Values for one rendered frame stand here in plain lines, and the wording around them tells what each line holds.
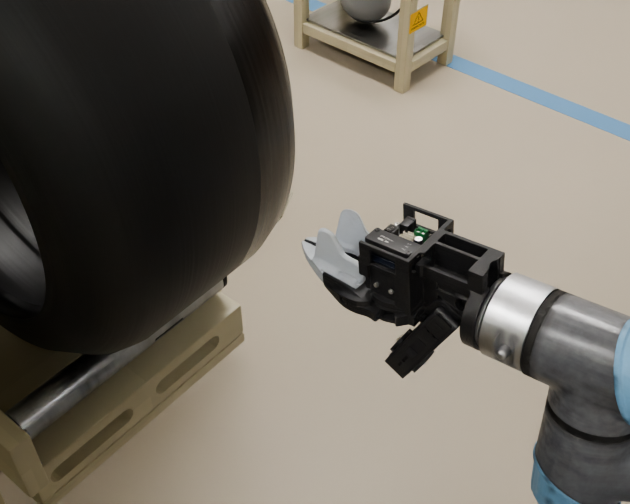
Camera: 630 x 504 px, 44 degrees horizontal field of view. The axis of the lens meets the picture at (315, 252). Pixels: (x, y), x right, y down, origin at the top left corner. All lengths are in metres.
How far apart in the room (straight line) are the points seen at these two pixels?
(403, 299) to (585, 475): 0.20
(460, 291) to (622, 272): 1.94
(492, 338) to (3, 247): 0.76
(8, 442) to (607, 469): 0.61
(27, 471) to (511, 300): 0.58
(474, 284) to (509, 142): 2.40
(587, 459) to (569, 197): 2.19
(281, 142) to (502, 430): 1.40
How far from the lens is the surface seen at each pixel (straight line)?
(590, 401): 0.64
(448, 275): 0.66
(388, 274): 0.68
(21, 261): 1.18
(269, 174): 0.83
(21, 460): 0.95
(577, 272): 2.54
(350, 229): 0.76
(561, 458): 0.68
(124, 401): 1.04
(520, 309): 0.64
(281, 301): 2.32
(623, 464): 0.69
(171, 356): 1.08
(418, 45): 3.32
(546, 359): 0.63
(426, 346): 0.72
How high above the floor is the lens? 1.68
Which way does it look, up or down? 43 degrees down
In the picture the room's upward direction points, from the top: straight up
